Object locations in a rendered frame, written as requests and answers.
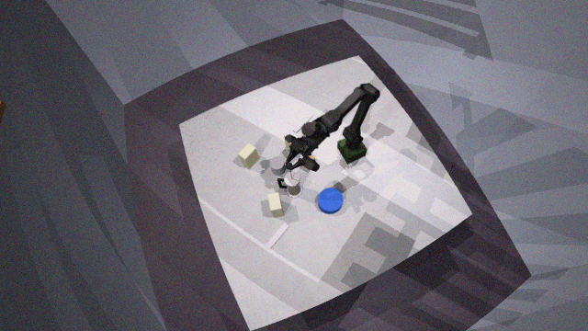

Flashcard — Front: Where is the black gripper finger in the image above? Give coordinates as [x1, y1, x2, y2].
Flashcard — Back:
[289, 158, 306, 170]
[285, 146, 299, 164]

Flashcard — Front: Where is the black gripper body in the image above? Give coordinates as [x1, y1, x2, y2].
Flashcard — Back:
[285, 134, 320, 172]

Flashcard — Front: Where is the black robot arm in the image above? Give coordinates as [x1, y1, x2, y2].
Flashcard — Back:
[290, 83, 380, 154]

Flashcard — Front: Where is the blue round button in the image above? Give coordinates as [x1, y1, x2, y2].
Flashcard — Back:
[318, 188, 344, 214]

